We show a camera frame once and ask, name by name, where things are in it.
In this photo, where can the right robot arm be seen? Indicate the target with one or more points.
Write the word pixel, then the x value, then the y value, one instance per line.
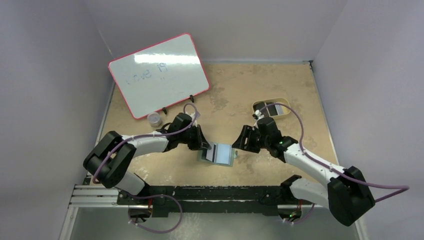
pixel 335 187

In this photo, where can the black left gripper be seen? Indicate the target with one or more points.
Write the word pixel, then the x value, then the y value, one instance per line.
pixel 200 142

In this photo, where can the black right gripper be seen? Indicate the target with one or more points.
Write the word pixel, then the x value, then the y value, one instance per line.
pixel 248 139

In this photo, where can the beige oval tray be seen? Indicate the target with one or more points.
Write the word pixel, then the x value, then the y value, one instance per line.
pixel 275 101

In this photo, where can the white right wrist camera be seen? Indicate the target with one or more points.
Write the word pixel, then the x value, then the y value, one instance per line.
pixel 257 116

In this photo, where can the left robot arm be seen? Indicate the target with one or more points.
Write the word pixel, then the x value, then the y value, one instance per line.
pixel 110 159

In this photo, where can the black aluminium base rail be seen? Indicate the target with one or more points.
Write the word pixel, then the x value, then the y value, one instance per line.
pixel 265 200

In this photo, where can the pink framed whiteboard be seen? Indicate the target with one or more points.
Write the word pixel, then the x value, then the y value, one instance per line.
pixel 159 76

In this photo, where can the teal leather card holder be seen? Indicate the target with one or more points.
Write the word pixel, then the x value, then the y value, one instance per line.
pixel 225 155

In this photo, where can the white striped credit card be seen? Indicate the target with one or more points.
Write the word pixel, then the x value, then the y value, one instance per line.
pixel 210 154

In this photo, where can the small silver tin can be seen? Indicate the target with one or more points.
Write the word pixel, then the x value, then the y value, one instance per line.
pixel 154 119

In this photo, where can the stack of cards in tray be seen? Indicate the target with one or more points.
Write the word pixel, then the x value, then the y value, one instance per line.
pixel 270 111

